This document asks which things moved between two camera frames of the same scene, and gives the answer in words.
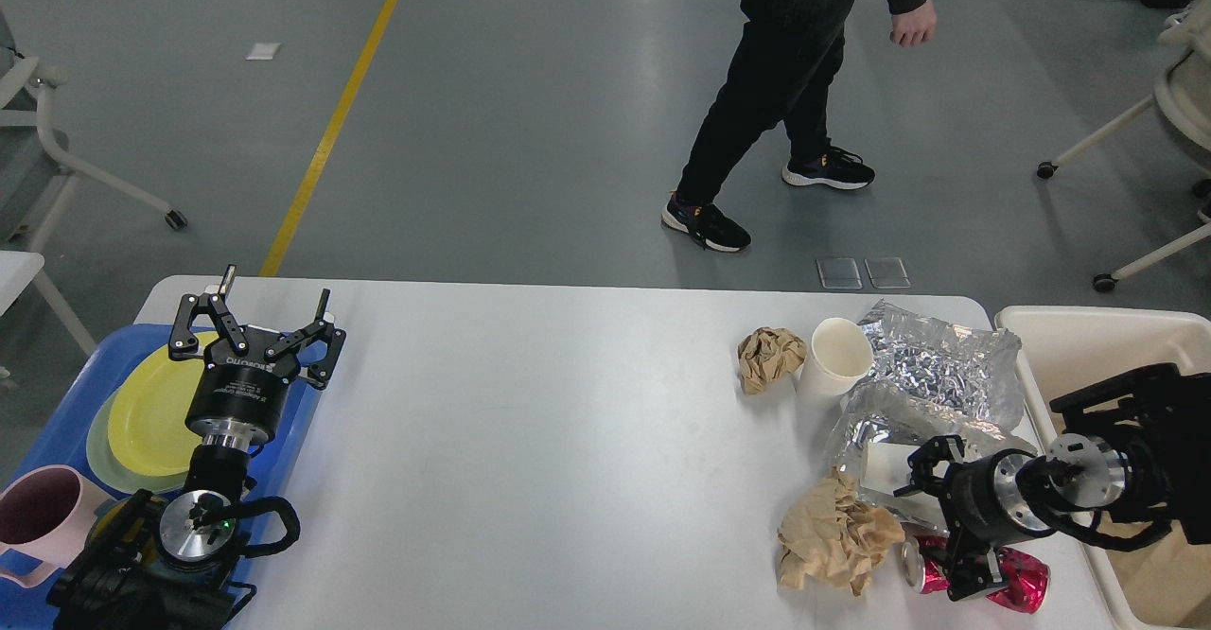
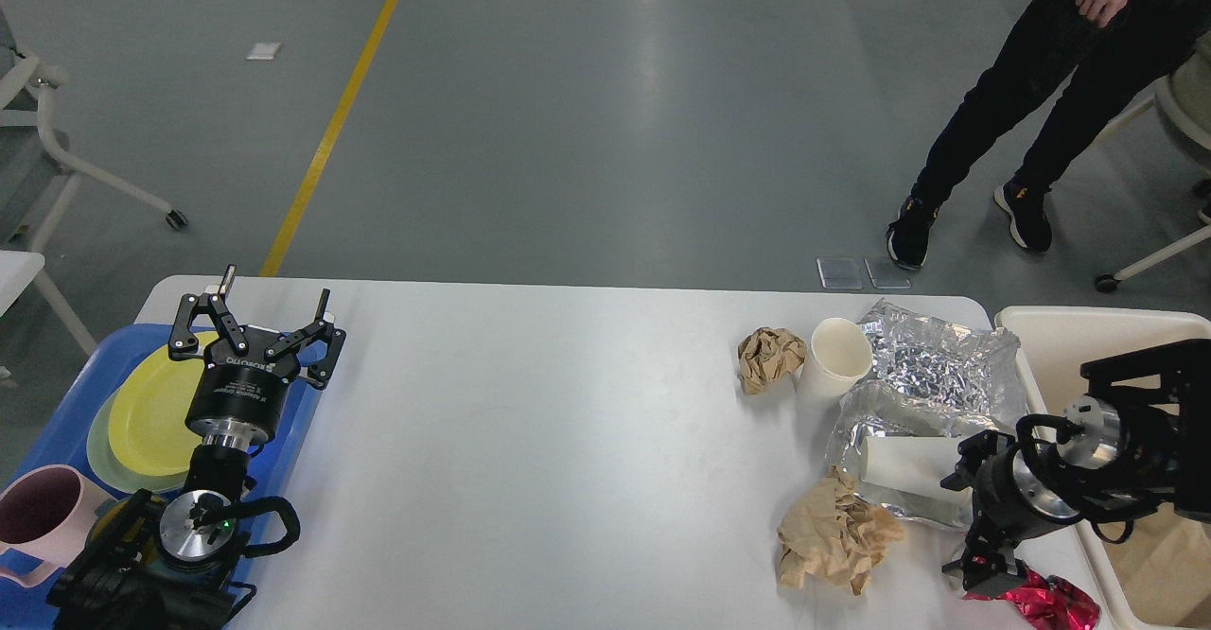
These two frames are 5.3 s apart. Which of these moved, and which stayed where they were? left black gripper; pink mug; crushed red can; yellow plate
Moved: crushed red can
Stayed: left black gripper; pink mug; yellow plate
